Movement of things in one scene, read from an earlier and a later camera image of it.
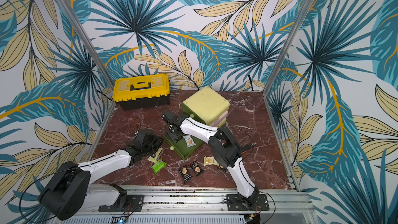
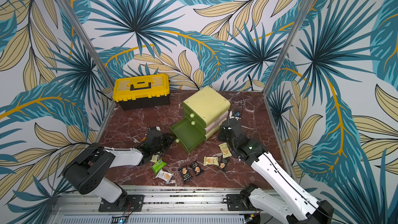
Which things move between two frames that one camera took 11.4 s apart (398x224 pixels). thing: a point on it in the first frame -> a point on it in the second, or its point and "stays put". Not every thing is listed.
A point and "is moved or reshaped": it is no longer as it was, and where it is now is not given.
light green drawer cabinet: [208, 107] stays put
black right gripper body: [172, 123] -> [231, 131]
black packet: [185, 174] stays put
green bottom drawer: [186, 146] is moved or reshaped
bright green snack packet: [158, 166] stays put
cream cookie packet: [210, 161] stays put
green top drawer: [188, 112] stays put
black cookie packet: [196, 168] stays put
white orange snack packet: [189, 141] -> [164, 175]
